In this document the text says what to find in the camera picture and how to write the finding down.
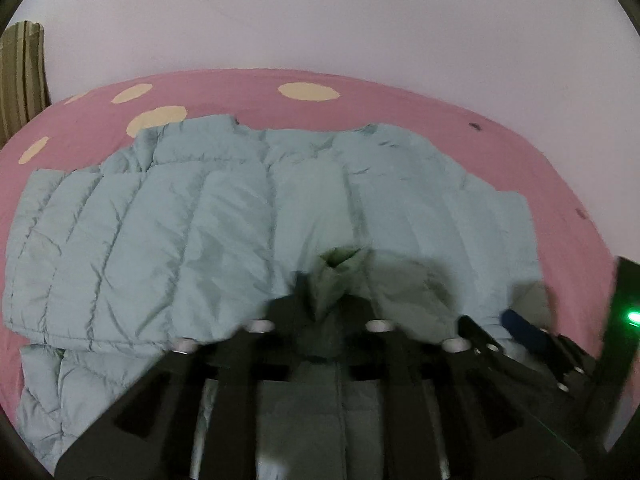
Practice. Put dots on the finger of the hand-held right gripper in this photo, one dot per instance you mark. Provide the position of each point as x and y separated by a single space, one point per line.
522 328
487 344

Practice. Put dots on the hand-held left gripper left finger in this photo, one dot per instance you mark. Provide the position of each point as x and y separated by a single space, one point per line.
287 317

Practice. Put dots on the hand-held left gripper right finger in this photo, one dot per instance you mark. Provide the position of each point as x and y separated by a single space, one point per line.
372 347

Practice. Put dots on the light blue puffer jacket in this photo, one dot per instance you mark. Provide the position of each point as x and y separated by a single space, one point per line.
165 240

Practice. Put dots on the pink dotted bed sheet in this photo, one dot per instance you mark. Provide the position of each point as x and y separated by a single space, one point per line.
380 105

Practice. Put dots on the striped cloth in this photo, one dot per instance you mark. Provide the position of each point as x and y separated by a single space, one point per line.
20 80

